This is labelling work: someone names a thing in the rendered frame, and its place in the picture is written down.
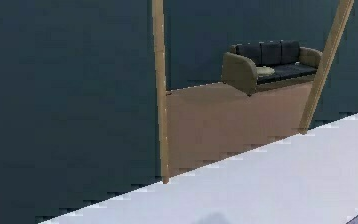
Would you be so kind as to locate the tan wooden door frame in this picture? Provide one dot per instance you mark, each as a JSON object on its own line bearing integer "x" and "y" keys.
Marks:
{"x": 160, "y": 100}

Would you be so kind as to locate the pale round cushion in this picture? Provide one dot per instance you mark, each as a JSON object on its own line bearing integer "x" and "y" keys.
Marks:
{"x": 264, "y": 70}

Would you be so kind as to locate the olive sofa with black cushions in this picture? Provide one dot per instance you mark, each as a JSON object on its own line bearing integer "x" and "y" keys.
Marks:
{"x": 240, "y": 71}

